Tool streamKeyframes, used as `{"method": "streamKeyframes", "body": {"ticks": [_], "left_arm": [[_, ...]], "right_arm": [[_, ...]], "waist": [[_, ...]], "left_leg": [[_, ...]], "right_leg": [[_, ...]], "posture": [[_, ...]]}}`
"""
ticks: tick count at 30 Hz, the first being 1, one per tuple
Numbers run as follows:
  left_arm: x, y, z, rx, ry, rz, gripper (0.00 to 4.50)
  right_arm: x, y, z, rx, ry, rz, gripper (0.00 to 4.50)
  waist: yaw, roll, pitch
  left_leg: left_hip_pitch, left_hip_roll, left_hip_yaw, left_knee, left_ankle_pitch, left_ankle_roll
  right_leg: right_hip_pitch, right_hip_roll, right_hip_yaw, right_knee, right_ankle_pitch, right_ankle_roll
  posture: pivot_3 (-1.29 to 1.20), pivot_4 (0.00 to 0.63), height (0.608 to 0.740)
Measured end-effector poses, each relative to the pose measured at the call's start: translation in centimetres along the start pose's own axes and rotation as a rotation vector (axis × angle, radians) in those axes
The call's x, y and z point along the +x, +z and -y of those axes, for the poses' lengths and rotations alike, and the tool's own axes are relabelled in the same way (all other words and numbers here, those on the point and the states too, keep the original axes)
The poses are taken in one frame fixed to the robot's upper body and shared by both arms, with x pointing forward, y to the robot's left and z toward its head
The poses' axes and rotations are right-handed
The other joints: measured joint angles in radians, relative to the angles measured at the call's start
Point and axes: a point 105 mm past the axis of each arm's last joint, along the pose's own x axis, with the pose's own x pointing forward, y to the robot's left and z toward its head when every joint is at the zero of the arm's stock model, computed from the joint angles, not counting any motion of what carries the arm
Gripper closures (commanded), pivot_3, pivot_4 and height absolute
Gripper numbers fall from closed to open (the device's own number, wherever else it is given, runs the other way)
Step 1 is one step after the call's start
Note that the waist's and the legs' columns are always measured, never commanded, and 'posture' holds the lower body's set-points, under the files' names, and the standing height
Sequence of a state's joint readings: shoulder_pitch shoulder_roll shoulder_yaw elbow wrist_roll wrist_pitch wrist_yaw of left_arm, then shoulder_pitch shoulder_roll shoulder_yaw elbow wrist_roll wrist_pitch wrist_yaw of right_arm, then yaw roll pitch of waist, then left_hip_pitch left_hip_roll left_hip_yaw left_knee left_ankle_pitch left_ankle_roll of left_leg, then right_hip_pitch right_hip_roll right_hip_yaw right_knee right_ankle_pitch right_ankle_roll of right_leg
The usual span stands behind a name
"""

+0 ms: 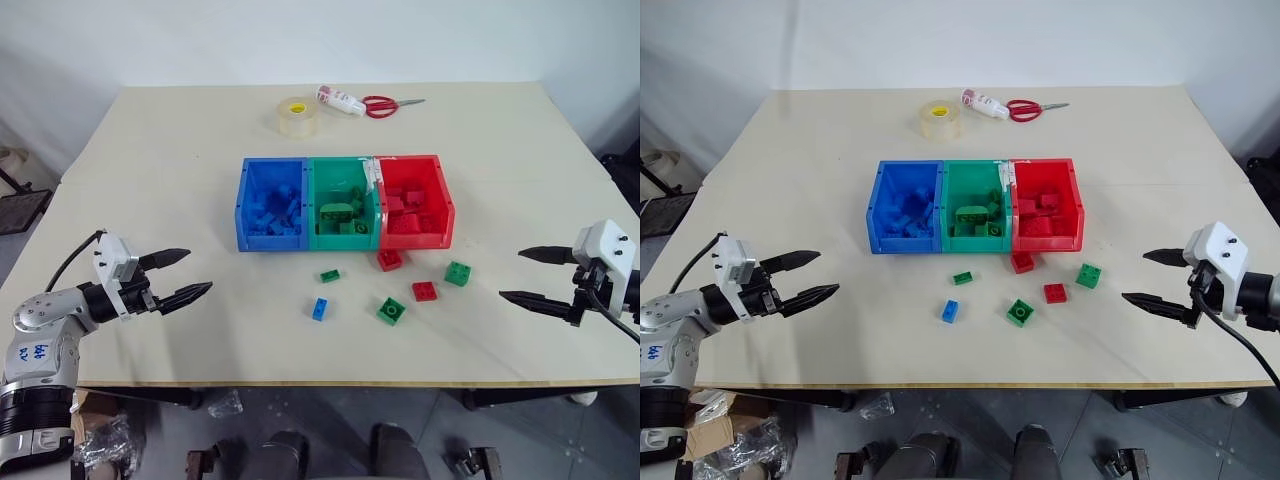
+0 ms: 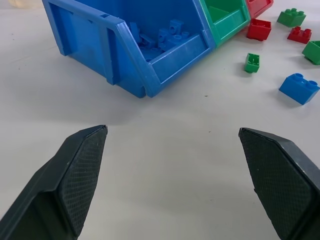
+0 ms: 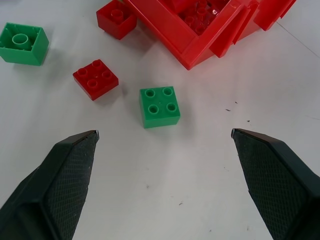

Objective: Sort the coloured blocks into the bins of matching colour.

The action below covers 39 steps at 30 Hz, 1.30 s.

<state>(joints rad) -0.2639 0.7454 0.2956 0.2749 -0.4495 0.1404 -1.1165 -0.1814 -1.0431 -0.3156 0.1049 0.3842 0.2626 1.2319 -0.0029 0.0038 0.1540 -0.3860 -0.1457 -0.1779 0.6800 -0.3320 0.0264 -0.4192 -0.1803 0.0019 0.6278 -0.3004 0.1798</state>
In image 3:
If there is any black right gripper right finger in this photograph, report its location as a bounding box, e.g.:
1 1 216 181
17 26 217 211
231 128 320 240

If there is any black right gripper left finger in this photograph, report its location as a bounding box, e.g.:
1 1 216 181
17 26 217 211
0 129 101 240

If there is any red building brick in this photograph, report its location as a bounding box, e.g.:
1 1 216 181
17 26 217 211
180 14 201 29
72 59 120 102
183 5 217 26
193 24 211 36
96 0 138 41

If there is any green building brick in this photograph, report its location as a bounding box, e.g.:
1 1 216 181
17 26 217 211
139 86 182 129
0 22 50 67

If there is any red plastic bin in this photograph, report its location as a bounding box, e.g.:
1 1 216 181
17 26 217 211
124 0 297 71

